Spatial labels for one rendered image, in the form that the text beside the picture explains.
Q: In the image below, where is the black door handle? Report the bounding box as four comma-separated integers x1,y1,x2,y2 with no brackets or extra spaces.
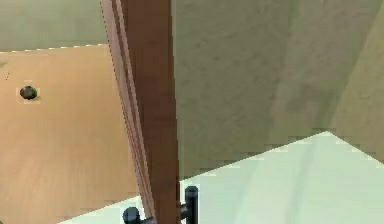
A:
179,185,200,224
122,206,157,224

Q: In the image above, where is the small dark round ball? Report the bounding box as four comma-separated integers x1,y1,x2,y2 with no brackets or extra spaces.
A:
19,85,38,101

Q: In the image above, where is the brown wooden room door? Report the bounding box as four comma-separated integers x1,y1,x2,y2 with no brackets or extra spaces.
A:
100,0,182,224

